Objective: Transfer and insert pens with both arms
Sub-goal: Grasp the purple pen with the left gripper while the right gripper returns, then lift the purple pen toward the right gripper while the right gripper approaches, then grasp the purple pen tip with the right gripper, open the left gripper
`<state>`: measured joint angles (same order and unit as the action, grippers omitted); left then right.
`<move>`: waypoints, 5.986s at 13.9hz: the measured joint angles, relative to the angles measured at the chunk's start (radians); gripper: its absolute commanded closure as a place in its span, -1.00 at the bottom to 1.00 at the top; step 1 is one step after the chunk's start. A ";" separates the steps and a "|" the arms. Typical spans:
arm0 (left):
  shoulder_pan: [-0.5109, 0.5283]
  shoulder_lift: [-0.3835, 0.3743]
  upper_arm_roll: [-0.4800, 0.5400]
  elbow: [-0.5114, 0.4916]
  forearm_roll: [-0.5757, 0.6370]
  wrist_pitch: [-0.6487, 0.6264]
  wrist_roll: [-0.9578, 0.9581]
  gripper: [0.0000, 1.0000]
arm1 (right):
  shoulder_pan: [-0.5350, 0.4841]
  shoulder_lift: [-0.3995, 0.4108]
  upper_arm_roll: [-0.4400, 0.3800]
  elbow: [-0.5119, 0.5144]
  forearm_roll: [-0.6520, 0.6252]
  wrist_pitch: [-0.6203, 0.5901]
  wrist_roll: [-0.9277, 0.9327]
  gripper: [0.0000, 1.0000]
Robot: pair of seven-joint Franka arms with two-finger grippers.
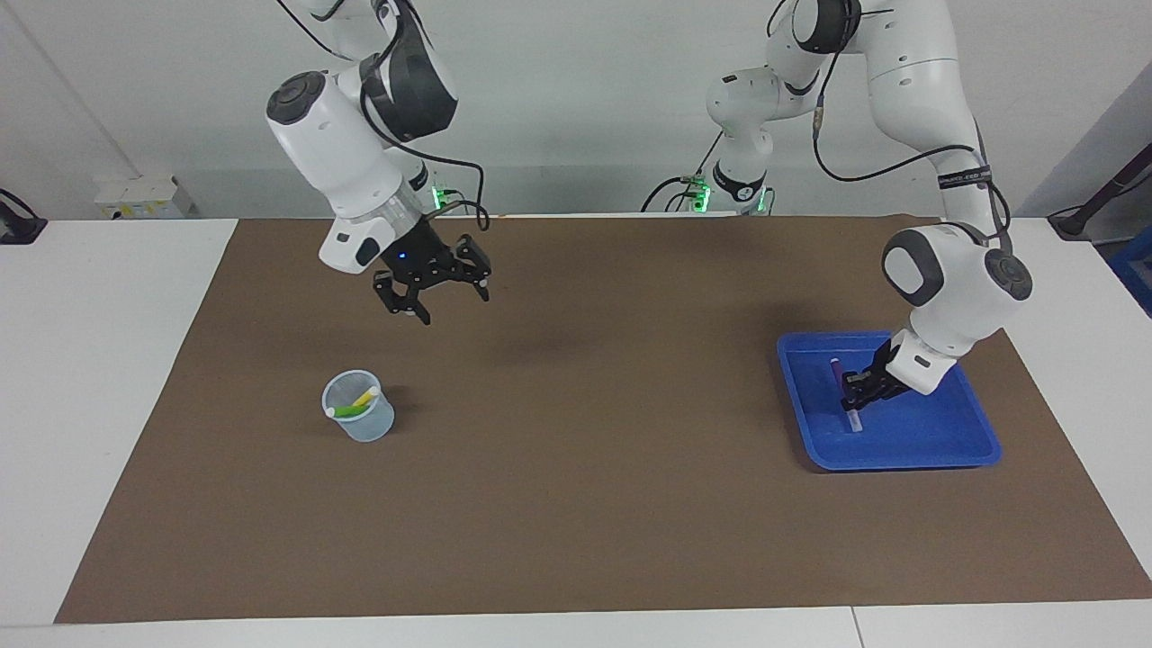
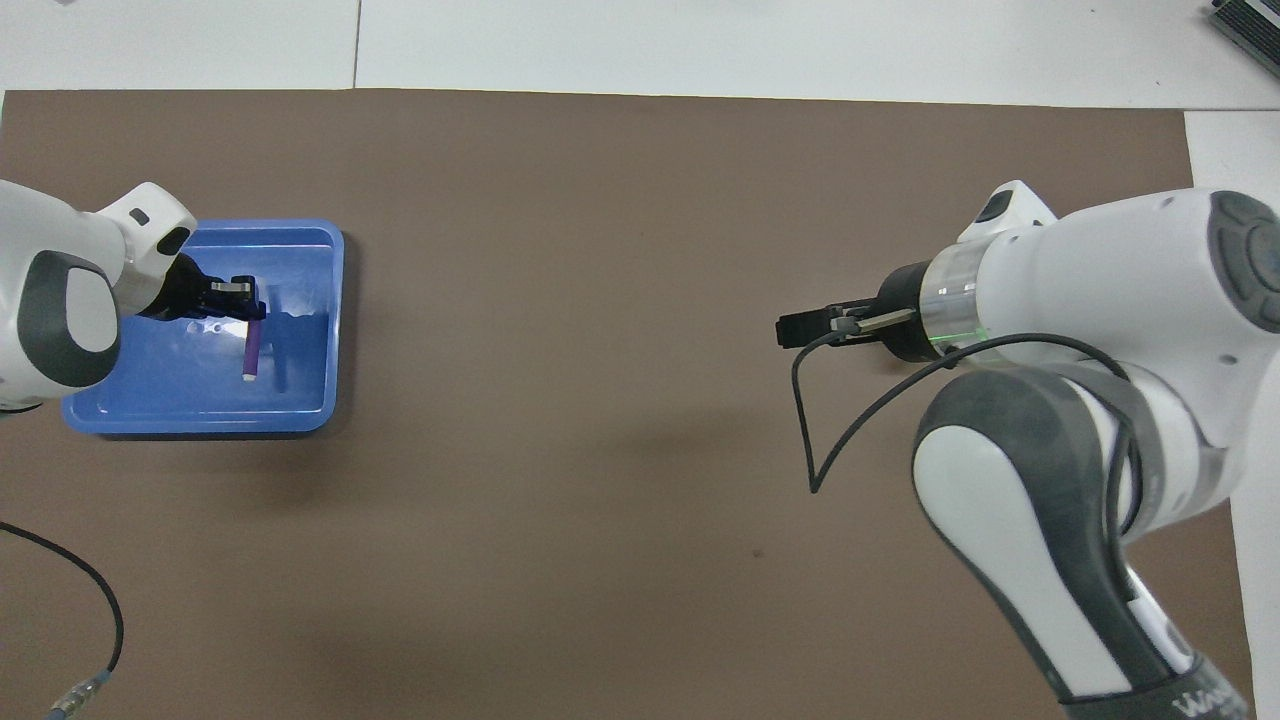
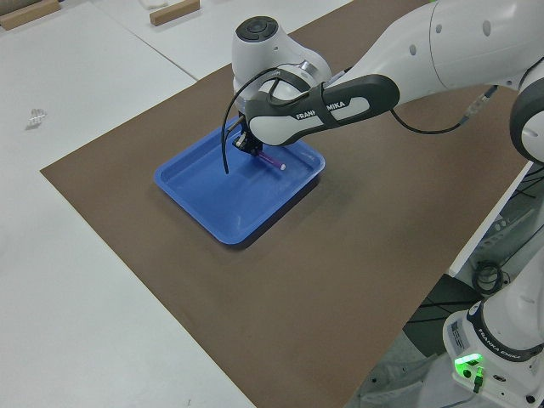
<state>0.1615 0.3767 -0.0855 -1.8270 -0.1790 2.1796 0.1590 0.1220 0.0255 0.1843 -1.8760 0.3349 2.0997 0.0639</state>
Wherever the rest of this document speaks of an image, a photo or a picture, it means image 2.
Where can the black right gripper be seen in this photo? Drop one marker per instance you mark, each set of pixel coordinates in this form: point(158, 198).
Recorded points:
point(908, 315)

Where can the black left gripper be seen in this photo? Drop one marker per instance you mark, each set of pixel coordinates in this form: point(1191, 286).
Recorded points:
point(180, 298)

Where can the purple pen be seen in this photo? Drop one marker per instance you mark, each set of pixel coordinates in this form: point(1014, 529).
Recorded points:
point(253, 350)

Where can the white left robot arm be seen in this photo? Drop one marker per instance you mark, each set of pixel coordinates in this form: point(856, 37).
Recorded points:
point(60, 300)

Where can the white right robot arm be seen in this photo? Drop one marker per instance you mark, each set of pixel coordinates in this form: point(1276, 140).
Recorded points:
point(1100, 280)

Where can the blue plastic tray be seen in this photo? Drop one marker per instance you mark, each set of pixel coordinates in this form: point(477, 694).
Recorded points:
point(200, 400)

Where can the brown table mat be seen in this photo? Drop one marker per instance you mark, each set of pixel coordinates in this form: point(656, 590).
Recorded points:
point(600, 300)

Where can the grey ribbed device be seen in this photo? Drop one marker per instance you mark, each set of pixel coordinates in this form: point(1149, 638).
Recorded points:
point(1250, 25)

